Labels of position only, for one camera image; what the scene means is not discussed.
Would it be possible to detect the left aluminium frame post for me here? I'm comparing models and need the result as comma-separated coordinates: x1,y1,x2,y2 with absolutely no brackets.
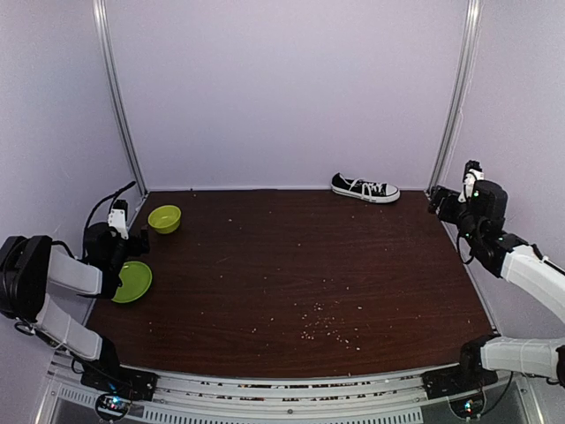
92,0,148,197

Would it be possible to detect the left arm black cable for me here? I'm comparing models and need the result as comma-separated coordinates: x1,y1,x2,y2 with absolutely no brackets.
83,180,138,235

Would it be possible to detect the green plastic bowl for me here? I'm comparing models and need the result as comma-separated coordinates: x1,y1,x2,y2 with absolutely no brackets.
147,205,182,235

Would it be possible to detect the right aluminium frame post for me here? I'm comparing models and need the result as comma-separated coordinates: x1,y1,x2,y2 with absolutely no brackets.
426,0,483,194

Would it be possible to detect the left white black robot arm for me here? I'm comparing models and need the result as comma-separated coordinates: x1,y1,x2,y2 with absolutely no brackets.
1,223,150,392

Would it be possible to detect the round led controller board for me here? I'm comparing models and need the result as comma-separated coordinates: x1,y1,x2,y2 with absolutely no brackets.
449,395,486,421
94,393,132,423

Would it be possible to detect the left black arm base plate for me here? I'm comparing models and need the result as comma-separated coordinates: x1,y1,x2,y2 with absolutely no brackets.
80,367,158,401

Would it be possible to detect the green plastic plate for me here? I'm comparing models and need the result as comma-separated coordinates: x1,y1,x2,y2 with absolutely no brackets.
112,261,153,304

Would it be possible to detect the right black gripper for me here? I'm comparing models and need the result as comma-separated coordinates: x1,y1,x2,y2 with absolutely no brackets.
426,185,481,246

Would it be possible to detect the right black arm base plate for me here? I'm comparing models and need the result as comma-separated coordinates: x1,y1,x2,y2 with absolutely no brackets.
421,366,498,400

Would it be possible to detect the right round led controller board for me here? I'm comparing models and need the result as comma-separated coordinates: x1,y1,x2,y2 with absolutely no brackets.
449,395,486,421

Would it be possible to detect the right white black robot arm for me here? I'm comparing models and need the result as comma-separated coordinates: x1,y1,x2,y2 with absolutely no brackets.
428,179,564,390

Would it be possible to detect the aluminium frame post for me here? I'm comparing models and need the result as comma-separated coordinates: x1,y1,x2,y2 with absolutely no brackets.
426,0,483,194
92,0,148,197

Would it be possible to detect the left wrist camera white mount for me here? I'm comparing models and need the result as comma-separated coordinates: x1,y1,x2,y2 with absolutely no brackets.
107,200,129,240

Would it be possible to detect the left round led controller board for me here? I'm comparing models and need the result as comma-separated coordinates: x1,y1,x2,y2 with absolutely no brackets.
94,393,132,423

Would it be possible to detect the black white canvas sneaker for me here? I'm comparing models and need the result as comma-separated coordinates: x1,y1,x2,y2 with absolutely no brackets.
330,173,401,204

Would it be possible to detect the aluminium front rail frame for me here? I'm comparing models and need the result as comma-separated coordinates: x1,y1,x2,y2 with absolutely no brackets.
34,348,544,424

